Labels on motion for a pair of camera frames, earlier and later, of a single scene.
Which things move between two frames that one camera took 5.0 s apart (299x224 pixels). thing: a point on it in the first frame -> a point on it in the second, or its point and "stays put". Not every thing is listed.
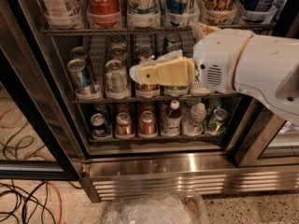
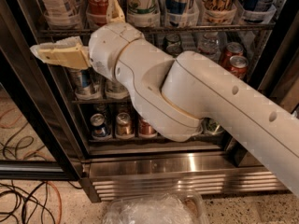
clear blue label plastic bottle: [64, 6] stays put
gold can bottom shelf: [123, 124] stays put
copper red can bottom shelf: [147, 124] stays put
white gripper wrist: [218, 58] -> [107, 49]
